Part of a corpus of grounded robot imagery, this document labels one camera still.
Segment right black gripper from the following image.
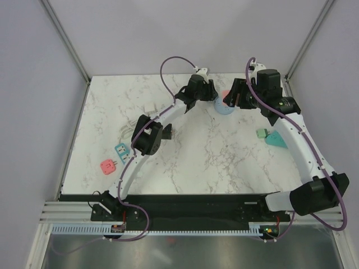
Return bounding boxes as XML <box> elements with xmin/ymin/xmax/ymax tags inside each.
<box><xmin>223</xmin><ymin>78</ymin><xmax>265</xmax><ymax>110</ymax></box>

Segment pink cube socket adapter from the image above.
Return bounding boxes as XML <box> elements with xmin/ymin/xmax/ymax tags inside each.
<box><xmin>219</xmin><ymin>90</ymin><xmax>230</xmax><ymax>102</ymax></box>

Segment blue round power strip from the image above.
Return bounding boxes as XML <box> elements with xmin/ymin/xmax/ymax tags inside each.
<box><xmin>214</xmin><ymin>97</ymin><xmax>235</xmax><ymax>115</ymax></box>

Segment black cube plug adapter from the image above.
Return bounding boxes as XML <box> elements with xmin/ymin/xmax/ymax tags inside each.
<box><xmin>162</xmin><ymin>123</ymin><xmax>174</xmax><ymax>140</ymax></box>

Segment pink plug adapter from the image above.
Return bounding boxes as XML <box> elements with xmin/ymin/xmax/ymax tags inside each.
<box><xmin>100</xmin><ymin>159</ymin><xmax>117</xmax><ymax>175</ymax></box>

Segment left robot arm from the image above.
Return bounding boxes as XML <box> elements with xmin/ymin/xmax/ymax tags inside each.
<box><xmin>90</xmin><ymin>68</ymin><xmax>218</xmax><ymax>221</ymax></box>

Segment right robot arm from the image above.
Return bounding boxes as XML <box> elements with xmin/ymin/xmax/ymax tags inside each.
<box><xmin>223</xmin><ymin>64</ymin><xmax>349</xmax><ymax>221</ymax></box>

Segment green plug adapter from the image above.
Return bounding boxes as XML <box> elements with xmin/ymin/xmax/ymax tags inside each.
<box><xmin>256</xmin><ymin>128</ymin><xmax>270</xmax><ymax>139</ymax></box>

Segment white plug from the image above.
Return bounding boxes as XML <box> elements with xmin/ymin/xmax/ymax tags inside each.
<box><xmin>144</xmin><ymin>103</ymin><xmax>157</xmax><ymax>115</ymax></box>

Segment teal triangular power strip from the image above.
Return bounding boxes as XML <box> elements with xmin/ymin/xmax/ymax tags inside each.
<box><xmin>265</xmin><ymin>131</ymin><xmax>288</xmax><ymax>149</ymax></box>

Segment teal rectangular power strip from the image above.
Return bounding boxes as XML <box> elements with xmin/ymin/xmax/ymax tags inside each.
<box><xmin>114</xmin><ymin>143</ymin><xmax>130</xmax><ymax>164</ymax></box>

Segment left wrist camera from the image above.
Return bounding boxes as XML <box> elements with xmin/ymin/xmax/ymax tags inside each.
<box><xmin>196</xmin><ymin>67</ymin><xmax>210</xmax><ymax>82</ymax></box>

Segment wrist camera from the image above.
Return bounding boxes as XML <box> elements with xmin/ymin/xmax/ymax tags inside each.
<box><xmin>196</xmin><ymin>67</ymin><xmax>210</xmax><ymax>82</ymax></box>
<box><xmin>249</xmin><ymin>61</ymin><xmax>266</xmax><ymax>76</ymax></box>

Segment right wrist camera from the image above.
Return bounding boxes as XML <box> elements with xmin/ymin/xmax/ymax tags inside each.
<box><xmin>249</xmin><ymin>61</ymin><xmax>266</xmax><ymax>76</ymax></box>

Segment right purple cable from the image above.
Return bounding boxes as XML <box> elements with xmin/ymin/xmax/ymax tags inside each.
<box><xmin>245</xmin><ymin>57</ymin><xmax>348</xmax><ymax>232</ymax></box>

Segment purple cable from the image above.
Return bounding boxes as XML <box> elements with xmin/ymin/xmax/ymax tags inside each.
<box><xmin>245</xmin><ymin>57</ymin><xmax>348</xmax><ymax>232</ymax></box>
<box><xmin>116</xmin><ymin>55</ymin><xmax>200</xmax><ymax>242</ymax></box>

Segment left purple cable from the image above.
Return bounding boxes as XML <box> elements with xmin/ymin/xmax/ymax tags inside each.
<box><xmin>116</xmin><ymin>55</ymin><xmax>200</xmax><ymax>242</ymax></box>

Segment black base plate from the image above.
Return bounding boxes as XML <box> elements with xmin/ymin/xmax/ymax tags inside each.
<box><xmin>59</xmin><ymin>194</ymin><xmax>291</xmax><ymax>230</ymax></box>

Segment right aluminium frame post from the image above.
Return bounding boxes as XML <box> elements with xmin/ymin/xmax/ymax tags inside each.
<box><xmin>284</xmin><ymin>0</ymin><xmax>336</xmax><ymax>83</ymax></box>

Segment aluminium frame post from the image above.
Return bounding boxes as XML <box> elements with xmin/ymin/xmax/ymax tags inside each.
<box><xmin>39</xmin><ymin>0</ymin><xmax>92</xmax><ymax>84</ymax></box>
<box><xmin>284</xmin><ymin>0</ymin><xmax>336</xmax><ymax>83</ymax></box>

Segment left aluminium frame post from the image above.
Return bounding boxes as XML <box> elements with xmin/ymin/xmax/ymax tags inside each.
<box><xmin>39</xmin><ymin>0</ymin><xmax>92</xmax><ymax>84</ymax></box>

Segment white cable duct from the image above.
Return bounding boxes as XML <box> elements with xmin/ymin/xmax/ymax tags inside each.
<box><xmin>51</xmin><ymin>223</ymin><xmax>280</xmax><ymax>236</ymax></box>

